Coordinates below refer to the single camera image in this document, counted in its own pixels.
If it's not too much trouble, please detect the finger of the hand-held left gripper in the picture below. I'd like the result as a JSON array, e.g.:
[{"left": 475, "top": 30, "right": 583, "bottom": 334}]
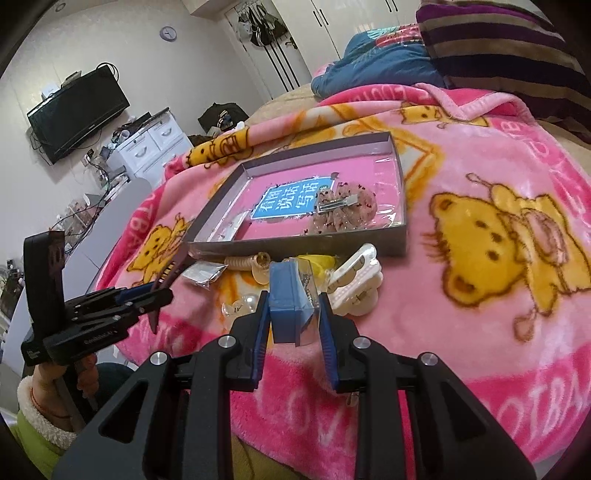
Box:
[
  {"left": 69, "top": 290, "right": 175, "bottom": 335},
  {"left": 67, "top": 285, "right": 158, "bottom": 311}
]

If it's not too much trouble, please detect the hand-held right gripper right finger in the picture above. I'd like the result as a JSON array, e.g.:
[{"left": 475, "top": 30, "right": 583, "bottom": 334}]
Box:
[{"left": 318, "top": 293, "right": 539, "bottom": 480}]

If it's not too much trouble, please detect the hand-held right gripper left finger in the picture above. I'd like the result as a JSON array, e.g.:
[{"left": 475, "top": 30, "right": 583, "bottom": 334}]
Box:
[{"left": 51, "top": 291, "right": 273, "bottom": 480}]

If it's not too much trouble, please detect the dark brown hair clip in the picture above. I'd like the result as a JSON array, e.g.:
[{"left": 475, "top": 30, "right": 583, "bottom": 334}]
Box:
[{"left": 148, "top": 244, "right": 191, "bottom": 334}]

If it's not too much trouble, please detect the small blue jewelry box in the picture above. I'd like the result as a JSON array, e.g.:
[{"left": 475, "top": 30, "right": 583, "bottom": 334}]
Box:
[{"left": 268, "top": 258, "right": 324, "bottom": 347}]

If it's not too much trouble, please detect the beige spiral hair tie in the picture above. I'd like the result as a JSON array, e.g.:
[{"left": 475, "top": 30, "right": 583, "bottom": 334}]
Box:
[{"left": 225, "top": 251, "right": 271, "bottom": 287}]

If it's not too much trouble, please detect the grey cardboard box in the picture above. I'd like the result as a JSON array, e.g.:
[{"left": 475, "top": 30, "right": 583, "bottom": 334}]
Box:
[{"left": 185, "top": 131, "right": 408, "bottom": 259}]

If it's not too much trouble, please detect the person's left forearm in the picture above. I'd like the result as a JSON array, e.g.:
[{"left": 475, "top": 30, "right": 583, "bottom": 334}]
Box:
[{"left": 9, "top": 374, "right": 81, "bottom": 478}]

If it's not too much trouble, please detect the person's left hand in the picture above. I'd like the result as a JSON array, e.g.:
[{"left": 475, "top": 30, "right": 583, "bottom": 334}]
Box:
[{"left": 28, "top": 357, "right": 100, "bottom": 416}]

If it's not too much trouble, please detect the clear pearl hair accessory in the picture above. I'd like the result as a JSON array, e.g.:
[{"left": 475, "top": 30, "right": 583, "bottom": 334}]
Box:
[{"left": 221, "top": 293, "right": 260, "bottom": 331}]

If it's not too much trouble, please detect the small clear plastic bag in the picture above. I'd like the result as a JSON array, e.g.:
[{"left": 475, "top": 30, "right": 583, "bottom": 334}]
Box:
[{"left": 181, "top": 261, "right": 225, "bottom": 290}]

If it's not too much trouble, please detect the white hair claw clip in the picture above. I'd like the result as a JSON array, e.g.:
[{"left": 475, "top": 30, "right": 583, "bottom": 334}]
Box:
[{"left": 323, "top": 243, "right": 385, "bottom": 317}]

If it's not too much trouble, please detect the yellow hair accessory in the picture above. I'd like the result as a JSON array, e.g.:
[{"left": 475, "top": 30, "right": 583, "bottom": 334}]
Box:
[{"left": 295, "top": 254, "right": 336, "bottom": 278}]

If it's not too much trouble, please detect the pink bear print blanket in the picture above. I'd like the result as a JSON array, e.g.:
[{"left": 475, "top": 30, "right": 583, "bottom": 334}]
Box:
[{"left": 90, "top": 83, "right": 591, "bottom": 468}]

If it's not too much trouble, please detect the white drawer cabinet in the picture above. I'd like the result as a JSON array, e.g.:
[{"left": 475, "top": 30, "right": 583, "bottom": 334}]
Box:
[{"left": 106, "top": 107, "right": 195, "bottom": 186}]

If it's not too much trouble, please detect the black television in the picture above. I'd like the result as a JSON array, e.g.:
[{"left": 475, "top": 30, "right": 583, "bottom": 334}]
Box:
[{"left": 27, "top": 65, "right": 131, "bottom": 165}]

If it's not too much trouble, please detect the black bag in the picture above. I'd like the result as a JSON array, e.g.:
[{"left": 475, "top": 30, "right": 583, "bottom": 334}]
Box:
[{"left": 198, "top": 102, "right": 251, "bottom": 137}]

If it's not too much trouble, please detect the beige bed sheet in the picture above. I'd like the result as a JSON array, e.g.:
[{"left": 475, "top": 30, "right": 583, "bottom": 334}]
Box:
[{"left": 247, "top": 80, "right": 333, "bottom": 127}]

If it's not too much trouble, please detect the door with hanging bags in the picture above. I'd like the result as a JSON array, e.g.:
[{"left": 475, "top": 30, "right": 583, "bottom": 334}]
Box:
[{"left": 224, "top": 0, "right": 314, "bottom": 95}]

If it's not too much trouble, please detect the blue quilt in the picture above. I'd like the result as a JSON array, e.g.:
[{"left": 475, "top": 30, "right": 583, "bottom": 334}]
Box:
[{"left": 310, "top": 21, "right": 447, "bottom": 99}]

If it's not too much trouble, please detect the white wardrobe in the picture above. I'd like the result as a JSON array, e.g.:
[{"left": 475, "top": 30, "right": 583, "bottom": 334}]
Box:
[{"left": 270, "top": 0, "right": 428, "bottom": 75}]

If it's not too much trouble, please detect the purple striped blanket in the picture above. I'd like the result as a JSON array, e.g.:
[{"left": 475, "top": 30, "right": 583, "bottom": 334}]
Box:
[{"left": 416, "top": 0, "right": 591, "bottom": 145}]

